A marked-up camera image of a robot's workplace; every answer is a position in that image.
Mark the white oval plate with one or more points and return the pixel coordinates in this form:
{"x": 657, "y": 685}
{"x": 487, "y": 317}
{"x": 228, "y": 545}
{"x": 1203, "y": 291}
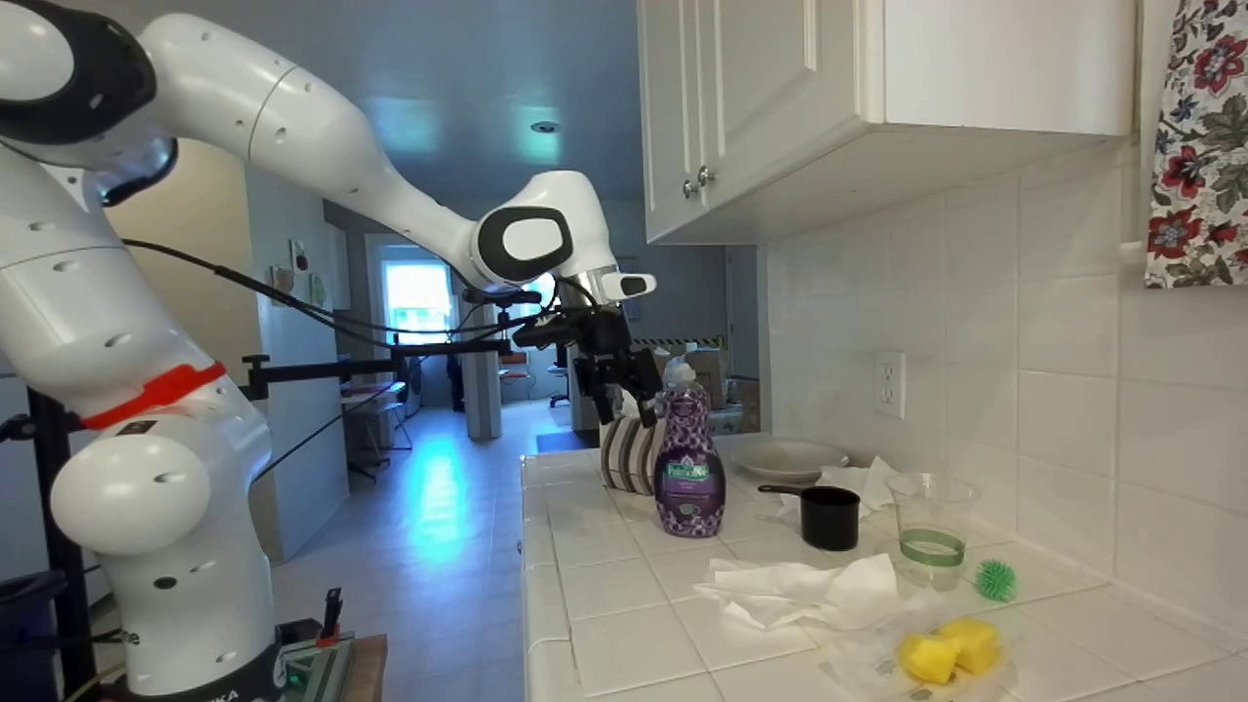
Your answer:
{"x": 786, "y": 458}

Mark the clear cup with green band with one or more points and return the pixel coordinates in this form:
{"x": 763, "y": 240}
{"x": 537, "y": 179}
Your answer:
{"x": 931, "y": 547}

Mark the wooden table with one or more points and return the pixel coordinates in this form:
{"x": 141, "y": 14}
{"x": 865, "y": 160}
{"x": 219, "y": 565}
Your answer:
{"x": 368, "y": 663}

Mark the yellow sponge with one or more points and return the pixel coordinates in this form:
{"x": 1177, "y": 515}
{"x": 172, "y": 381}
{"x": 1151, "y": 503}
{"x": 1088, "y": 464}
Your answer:
{"x": 931, "y": 662}
{"x": 977, "y": 641}

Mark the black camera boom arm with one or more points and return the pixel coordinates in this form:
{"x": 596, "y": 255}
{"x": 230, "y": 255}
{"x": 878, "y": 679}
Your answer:
{"x": 338, "y": 367}

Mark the red and black clamp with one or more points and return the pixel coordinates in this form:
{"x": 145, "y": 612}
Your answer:
{"x": 334, "y": 612}

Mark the metal device on table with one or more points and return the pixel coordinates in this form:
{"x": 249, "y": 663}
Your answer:
{"x": 311, "y": 669}

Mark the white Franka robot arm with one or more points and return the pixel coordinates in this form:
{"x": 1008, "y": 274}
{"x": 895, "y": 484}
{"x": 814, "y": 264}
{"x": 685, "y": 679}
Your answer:
{"x": 168, "y": 521}

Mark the black vertical stand pole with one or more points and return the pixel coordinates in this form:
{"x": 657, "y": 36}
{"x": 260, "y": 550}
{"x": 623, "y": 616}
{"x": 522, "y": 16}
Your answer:
{"x": 59, "y": 547}

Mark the white wall cabinet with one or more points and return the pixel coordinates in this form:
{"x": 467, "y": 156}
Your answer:
{"x": 909, "y": 65}

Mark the metal cabinet knob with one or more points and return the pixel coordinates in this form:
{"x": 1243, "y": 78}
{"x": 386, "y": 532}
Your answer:
{"x": 708, "y": 173}
{"x": 687, "y": 188}

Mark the striped tissue box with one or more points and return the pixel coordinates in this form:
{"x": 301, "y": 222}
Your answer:
{"x": 626, "y": 452}

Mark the floral curtain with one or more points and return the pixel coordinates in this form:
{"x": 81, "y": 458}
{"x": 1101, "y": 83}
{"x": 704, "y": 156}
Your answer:
{"x": 1203, "y": 156}

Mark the crumpled white wrap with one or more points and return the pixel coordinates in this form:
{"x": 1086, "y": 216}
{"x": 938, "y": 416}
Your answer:
{"x": 884, "y": 484}

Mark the purple dish soap bottle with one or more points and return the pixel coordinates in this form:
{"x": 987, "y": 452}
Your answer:
{"x": 687, "y": 473}

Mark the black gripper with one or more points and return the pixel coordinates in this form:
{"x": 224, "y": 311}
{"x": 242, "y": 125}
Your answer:
{"x": 607, "y": 344}

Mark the green spiky ball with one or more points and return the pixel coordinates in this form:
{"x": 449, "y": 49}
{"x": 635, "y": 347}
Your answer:
{"x": 997, "y": 577}

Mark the black measuring cup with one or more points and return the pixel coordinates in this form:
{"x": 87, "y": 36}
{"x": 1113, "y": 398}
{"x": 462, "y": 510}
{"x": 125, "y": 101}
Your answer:
{"x": 828, "y": 521}

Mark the clear plastic bag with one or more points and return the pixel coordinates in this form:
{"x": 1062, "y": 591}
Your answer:
{"x": 861, "y": 658}

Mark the white electrical outlet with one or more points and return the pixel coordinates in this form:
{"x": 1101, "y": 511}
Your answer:
{"x": 891, "y": 383}

